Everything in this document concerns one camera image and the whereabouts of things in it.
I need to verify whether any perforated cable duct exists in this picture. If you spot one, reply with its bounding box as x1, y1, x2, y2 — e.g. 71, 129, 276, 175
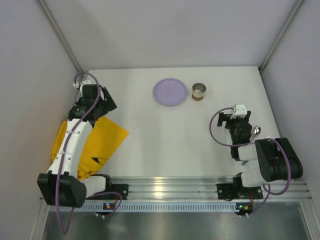
48, 202, 253, 213

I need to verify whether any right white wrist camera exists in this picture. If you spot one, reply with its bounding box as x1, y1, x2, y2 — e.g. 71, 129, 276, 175
230, 104, 248, 119

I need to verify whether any yellow cartoon placemat cloth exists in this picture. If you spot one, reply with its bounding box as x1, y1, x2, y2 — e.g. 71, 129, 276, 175
51, 116, 130, 181

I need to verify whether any spoon with green handle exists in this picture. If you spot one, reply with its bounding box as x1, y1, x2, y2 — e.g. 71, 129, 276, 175
239, 125, 262, 166

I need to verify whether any aluminium mounting rail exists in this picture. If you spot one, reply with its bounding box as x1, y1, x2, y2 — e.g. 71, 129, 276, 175
39, 176, 312, 201

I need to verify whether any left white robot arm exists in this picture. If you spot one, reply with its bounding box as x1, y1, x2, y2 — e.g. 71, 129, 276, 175
37, 84, 117, 208

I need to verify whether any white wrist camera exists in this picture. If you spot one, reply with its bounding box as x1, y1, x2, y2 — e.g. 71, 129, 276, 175
230, 104, 248, 119
73, 78, 92, 89

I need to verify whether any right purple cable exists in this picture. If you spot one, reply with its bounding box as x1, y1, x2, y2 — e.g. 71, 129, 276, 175
209, 107, 292, 217

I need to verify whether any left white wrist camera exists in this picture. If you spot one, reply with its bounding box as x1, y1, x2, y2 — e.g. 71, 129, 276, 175
73, 78, 92, 89

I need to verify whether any purple plastic plate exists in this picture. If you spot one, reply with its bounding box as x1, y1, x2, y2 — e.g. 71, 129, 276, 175
153, 78, 188, 107

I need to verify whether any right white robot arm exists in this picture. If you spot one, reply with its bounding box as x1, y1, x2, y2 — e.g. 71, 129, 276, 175
214, 107, 303, 196

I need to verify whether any small metal cup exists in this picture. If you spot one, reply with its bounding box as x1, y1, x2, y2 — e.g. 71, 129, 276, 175
192, 82, 207, 101

